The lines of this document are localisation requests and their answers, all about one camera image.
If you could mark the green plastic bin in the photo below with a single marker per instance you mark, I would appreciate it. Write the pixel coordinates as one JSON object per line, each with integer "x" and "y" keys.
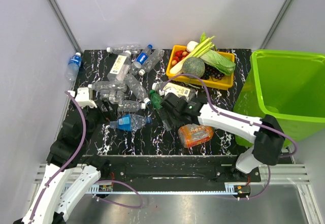
{"x": 288, "y": 85}

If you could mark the black marble mat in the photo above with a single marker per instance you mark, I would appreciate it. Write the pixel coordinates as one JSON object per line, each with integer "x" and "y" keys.
{"x": 153, "y": 139}

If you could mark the green netted melon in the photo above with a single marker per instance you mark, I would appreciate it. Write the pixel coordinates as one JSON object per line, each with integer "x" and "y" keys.
{"x": 194, "y": 66}

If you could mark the clear bottle at back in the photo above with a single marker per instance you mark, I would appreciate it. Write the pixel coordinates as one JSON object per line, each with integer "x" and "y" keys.
{"x": 119, "y": 49}

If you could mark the black label clear bottle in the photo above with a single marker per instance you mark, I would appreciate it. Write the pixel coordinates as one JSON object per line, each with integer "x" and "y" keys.
{"x": 112, "y": 96}

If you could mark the Pepsi bottle on table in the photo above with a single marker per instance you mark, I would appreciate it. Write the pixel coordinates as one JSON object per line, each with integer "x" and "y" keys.
{"x": 137, "y": 64}

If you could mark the Pepsi bottle by wall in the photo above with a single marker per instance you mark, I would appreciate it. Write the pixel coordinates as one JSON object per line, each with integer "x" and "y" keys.
{"x": 73, "y": 67}

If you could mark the celery stalks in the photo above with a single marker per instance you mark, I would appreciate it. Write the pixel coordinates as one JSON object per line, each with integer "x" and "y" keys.
{"x": 205, "y": 46}

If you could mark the beige label clear bottle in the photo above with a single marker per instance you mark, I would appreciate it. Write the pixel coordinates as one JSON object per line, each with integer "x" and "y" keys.
{"x": 120, "y": 67}

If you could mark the blue label crushed bottle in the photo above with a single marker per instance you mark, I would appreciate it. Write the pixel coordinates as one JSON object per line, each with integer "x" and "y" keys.
{"x": 130, "y": 122}

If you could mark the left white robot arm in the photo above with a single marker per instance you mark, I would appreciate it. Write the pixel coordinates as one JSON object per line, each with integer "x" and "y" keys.
{"x": 53, "y": 204}

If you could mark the clear bottle center diagonal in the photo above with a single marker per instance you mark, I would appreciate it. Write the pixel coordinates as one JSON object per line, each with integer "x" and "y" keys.
{"x": 137, "y": 89}

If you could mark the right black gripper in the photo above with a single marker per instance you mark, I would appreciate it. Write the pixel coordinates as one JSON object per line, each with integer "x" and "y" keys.
{"x": 164, "y": 115}

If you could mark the clear bottle left horizontal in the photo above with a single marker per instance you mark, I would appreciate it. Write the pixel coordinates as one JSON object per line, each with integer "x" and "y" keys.
{"x": 108, "y": 85}

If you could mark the green plastic bottle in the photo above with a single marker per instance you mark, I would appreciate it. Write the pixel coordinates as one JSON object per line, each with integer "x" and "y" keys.
{"x": 155, "y": 99}

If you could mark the red strawberries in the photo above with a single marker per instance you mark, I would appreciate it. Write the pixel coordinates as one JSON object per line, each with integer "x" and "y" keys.
{"x": 179, "y": 55}

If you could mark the napa cabbage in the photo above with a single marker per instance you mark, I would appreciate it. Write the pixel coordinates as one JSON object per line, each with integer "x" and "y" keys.
{"x": 219, "y": 62}

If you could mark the orange label bottle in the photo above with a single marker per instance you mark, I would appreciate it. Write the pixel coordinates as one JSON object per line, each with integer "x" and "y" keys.
{"x": 192, "y": 135}

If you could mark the white mushroom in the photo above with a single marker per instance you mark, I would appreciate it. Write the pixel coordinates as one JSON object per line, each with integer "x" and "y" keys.
{"x": 191, "y": 46}

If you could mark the white radish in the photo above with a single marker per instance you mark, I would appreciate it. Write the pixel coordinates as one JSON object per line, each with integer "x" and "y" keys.
{"x": 177, "y": 69}

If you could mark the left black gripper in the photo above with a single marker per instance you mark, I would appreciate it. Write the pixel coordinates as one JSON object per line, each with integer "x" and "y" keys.
{"x": 110, "y": 114}

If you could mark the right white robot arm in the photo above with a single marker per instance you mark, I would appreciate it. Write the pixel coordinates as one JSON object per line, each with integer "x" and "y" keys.
{"x": 265, "y": 133}

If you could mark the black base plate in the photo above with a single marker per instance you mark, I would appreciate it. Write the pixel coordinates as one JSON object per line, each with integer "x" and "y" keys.
{"x": 159, "y": 171}

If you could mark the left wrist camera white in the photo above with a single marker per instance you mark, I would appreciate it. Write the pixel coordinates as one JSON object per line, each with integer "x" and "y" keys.
{"x": 84, "y": 98}

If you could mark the dark grape bunch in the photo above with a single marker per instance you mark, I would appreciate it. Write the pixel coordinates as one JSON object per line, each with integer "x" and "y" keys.
{"x": 212, "y": 73}

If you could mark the clear crushed bottle right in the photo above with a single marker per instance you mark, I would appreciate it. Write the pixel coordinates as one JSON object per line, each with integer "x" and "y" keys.
{"x": 151, "y": 61}

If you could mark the tea label clear bottle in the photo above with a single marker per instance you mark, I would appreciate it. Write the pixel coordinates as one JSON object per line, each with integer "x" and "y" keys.
{"x": 164, "y": 88}

